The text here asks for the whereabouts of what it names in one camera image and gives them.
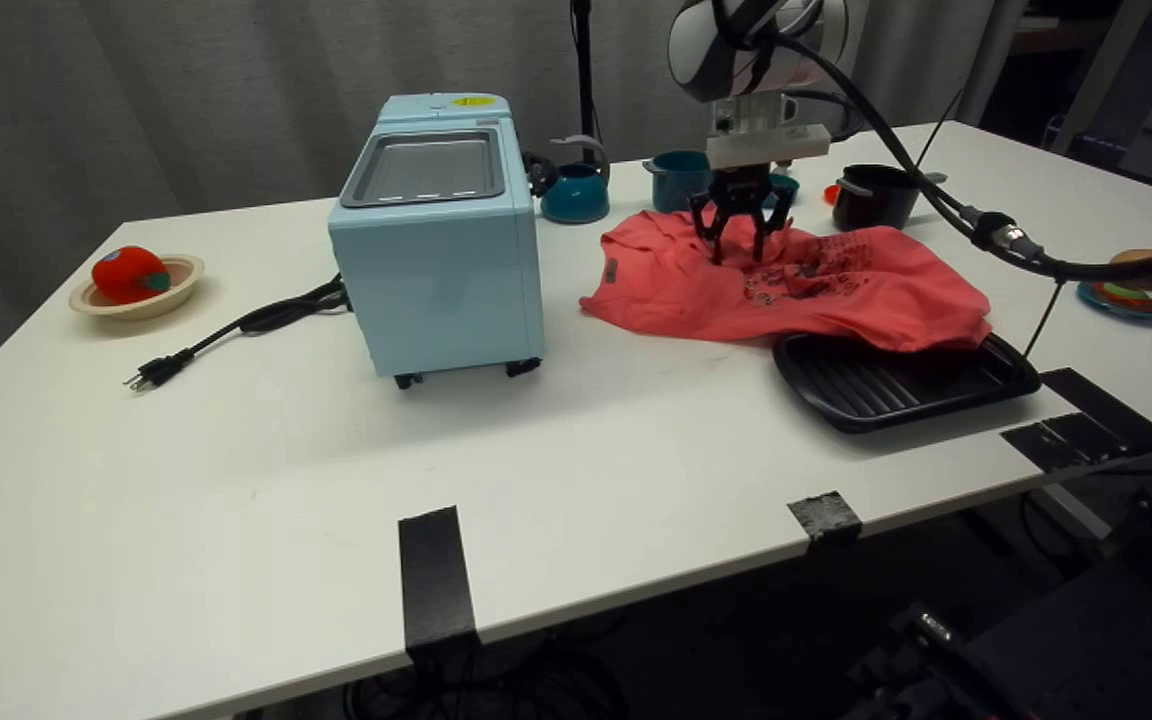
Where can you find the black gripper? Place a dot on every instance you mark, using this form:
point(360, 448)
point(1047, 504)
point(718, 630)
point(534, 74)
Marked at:
point(752, 191)

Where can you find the orange printed t-shirt cloth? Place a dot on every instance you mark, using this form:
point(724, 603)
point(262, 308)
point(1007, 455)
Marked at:
point(872, 284)

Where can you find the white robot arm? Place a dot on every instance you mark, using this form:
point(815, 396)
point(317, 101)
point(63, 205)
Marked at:
point(752, 67)

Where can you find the teal mug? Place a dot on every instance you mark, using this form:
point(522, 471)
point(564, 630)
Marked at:
point(678, 176)

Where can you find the black pot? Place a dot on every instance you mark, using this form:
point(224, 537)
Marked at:
point(872, 193)

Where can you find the black ribbed grill tray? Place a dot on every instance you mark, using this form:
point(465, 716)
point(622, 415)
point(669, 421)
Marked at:
point(857, 384)

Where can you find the teal kettle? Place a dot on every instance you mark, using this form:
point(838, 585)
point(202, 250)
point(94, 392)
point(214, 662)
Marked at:
point(571, 193)

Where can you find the small black tape piece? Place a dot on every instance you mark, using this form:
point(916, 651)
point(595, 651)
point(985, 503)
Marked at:
point(825, 516)

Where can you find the light blue toaster oven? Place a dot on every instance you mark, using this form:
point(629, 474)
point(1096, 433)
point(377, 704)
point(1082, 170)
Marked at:
point(434, 236)

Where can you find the black tape square pair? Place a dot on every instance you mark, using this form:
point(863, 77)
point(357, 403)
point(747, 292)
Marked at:
point(1096, 427)

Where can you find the blue small plate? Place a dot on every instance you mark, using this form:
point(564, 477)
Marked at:
point(1094, 301)

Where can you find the toy burger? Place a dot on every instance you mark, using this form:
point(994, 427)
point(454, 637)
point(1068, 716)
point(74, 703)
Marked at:
point(1140, 280)

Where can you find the black tape strip long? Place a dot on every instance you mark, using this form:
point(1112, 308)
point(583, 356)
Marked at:
point(434, 585)

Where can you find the beige shallow bowl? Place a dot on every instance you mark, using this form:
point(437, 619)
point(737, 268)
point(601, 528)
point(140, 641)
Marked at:
point(185, 272)

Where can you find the red tomato toy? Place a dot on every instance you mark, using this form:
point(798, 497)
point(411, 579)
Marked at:
point(128, 272)

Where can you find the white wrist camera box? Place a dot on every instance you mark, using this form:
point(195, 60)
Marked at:
point(776, 144)

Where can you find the black tripod camera stand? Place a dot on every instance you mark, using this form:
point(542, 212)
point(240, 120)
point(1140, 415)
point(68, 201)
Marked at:
point(583, 47)

